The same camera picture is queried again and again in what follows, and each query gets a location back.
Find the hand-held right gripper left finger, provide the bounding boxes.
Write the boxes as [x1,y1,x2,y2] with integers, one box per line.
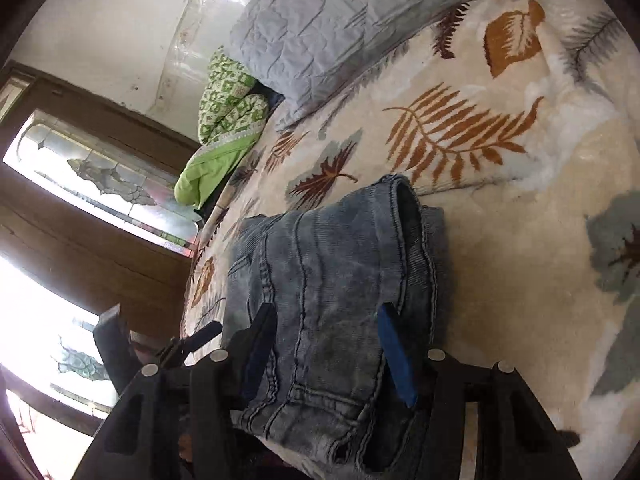
[72,302,278,480]

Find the green patterned quilt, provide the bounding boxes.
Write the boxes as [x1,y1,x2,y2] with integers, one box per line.
[173,46,271,207]

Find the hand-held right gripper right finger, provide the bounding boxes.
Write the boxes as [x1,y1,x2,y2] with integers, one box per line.
[376,304,583,480]

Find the wooden stained glass door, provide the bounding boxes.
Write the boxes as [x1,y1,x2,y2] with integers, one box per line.
[0,60,201,480]

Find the grey denim pants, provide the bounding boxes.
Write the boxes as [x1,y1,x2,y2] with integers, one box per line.
[227,174,448,473]

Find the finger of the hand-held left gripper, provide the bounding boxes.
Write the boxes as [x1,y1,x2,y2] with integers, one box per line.
[92,305,138,395]
[150,321,224,368]

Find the leaf print blanket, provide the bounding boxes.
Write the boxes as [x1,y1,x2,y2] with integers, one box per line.
[180,0,640,480]

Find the grey quilted pillow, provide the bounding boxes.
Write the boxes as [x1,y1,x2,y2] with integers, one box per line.
[230,0,556,131]

